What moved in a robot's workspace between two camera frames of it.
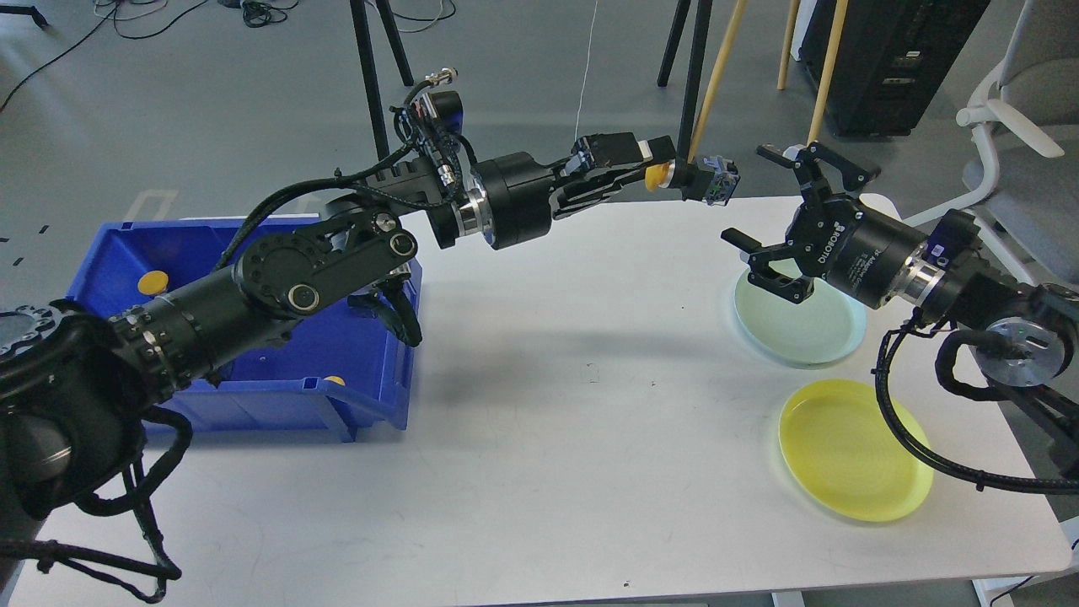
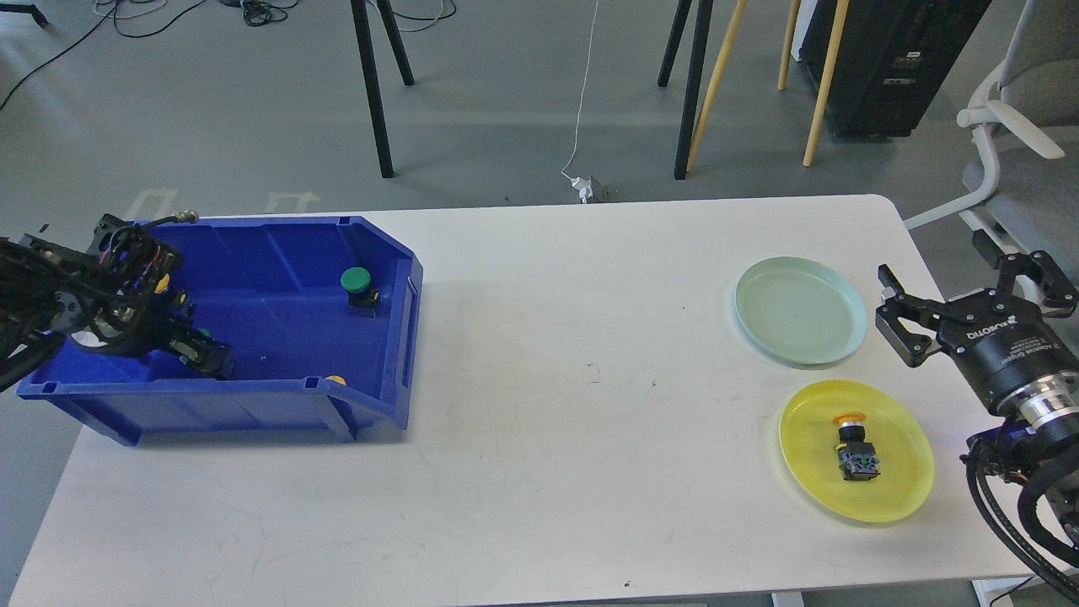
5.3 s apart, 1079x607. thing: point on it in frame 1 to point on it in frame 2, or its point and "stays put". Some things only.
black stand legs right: [672, 51] stays put
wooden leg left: [718, 80] stays put
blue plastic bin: [337, 367] stays put
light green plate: [818, 330] stays put
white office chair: [1027, 110] stays put
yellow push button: [661, 175] to [858, 459]
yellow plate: [840, 442] stays put
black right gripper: [860, 251] to [993, 340]
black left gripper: [512, 192] to [144, 320]
